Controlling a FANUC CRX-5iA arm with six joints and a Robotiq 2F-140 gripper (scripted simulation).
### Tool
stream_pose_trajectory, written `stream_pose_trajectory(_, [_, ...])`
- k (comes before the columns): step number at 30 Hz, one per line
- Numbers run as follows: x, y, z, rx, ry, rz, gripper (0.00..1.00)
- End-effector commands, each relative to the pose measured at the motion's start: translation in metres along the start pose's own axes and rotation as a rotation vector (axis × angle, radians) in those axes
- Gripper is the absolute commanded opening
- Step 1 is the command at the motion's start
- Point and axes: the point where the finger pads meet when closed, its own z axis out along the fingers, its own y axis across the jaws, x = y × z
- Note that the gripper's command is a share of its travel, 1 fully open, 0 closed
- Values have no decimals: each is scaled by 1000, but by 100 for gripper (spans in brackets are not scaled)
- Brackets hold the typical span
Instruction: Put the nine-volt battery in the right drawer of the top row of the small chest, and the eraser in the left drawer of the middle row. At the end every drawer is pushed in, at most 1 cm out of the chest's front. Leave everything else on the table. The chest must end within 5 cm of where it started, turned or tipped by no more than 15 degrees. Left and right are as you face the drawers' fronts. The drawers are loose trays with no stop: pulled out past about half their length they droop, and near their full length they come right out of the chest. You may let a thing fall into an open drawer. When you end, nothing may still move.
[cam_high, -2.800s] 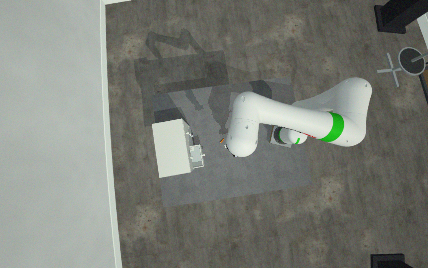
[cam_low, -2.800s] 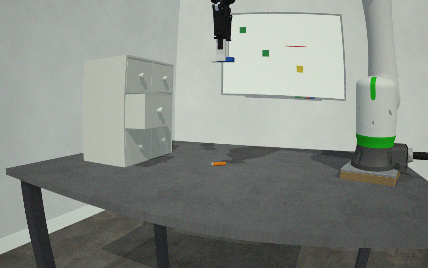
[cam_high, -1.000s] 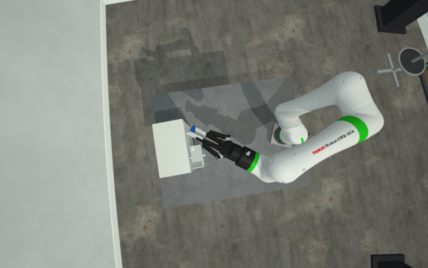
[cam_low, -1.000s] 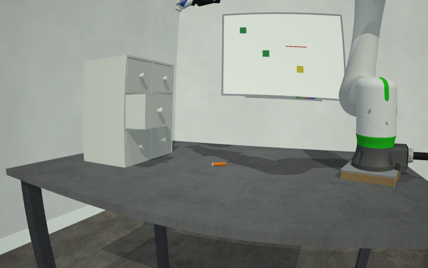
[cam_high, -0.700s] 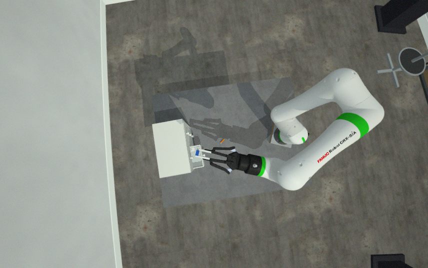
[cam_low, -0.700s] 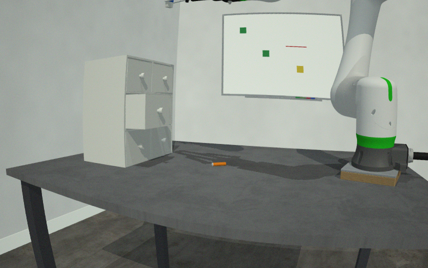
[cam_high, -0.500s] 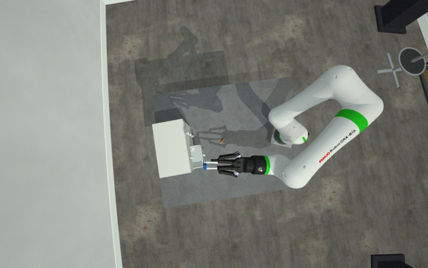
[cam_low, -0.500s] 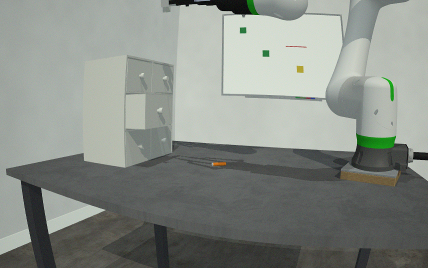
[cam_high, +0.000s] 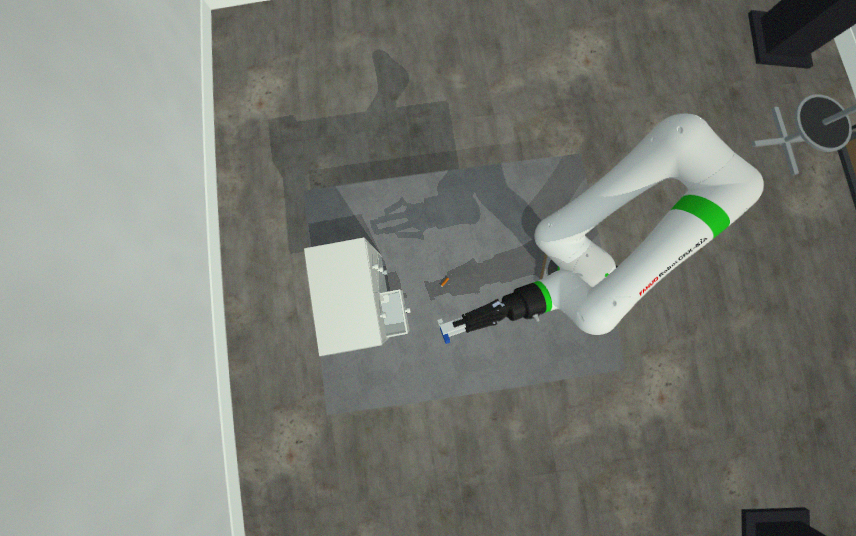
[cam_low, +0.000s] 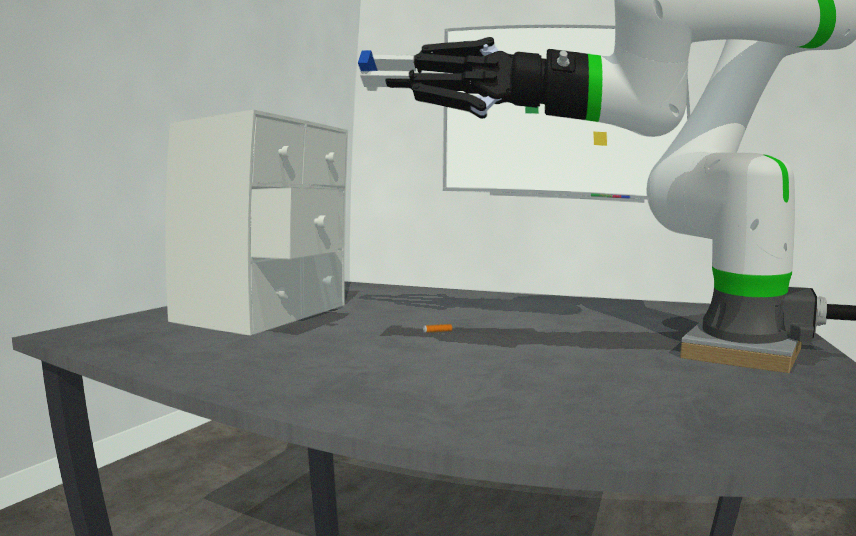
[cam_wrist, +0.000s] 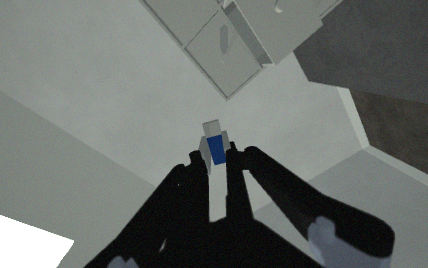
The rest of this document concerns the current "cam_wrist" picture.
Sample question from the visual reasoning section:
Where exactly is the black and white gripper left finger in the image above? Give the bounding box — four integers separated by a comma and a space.
83, 136, 211, 268

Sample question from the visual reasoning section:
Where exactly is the white small chest of drawers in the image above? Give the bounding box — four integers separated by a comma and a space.
138, 0, 343, 102

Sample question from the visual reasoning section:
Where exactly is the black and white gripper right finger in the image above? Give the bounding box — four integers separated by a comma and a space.
221, 131, 395, 268

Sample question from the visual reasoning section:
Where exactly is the blue and white eraser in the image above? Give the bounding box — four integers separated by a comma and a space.
202, 119, 226, 165

